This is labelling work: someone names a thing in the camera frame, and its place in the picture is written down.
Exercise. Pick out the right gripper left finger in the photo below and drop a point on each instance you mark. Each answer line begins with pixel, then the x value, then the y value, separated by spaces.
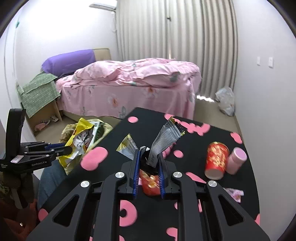
pixel 129 188

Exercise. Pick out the green checkered cloth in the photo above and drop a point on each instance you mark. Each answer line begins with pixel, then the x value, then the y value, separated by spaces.
pixel 38 92

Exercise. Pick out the beige headboard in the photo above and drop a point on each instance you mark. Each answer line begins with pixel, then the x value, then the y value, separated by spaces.
pixel 102 54

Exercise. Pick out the cardboard box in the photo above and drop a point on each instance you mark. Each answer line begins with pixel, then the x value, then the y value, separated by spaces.
pixel 44 114

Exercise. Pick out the yellow green chips bag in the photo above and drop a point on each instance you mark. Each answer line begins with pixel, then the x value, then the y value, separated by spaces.
pixel 80 140

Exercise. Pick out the air conditioner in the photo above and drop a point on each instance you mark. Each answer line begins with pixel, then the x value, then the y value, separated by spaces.
pixel 103 7

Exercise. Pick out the black pink tablecloth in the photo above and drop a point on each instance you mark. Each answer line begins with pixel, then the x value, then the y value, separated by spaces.
pixel 88 204

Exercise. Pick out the red paper cup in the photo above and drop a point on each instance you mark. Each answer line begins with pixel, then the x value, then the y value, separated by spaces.
pixel 216 160

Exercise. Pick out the silver torn wrapper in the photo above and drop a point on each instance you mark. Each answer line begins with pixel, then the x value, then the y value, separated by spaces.
pixel 127 147

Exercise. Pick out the purple pillow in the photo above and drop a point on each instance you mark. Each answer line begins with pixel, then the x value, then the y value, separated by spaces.
pixel 68 63

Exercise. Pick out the left hand brown sleeve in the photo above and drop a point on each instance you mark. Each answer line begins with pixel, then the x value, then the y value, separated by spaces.
pixel 18 206

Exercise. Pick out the yellow silver wrapper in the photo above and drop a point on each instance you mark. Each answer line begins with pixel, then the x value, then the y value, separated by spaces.
pixel 169 134

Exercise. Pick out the pink small wrapper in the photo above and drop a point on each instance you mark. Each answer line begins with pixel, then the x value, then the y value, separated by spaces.
pixel 235 194

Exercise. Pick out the white plastic bag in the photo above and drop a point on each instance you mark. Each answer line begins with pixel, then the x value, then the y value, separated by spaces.
pixel 226 101

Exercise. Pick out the wall socket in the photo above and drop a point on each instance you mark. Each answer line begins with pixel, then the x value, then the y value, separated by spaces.
pixel 271 62

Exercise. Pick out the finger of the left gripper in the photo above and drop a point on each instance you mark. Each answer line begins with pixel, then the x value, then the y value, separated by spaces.
pixel 63 151
pixel 54 146

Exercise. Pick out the pink bottle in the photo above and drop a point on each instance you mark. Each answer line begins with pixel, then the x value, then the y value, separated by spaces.
pixel 235 160

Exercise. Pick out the pink floral bed quilt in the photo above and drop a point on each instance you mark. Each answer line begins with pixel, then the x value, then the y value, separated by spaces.
pixel 115 88

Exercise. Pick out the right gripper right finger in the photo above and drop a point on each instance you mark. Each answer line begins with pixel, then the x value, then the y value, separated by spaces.
pixel 168 189

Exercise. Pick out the beige curtain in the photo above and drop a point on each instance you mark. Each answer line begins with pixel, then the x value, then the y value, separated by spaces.
pixel 201 32

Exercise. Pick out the red snack packet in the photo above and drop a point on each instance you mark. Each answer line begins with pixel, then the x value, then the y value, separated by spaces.
pixel 150 183

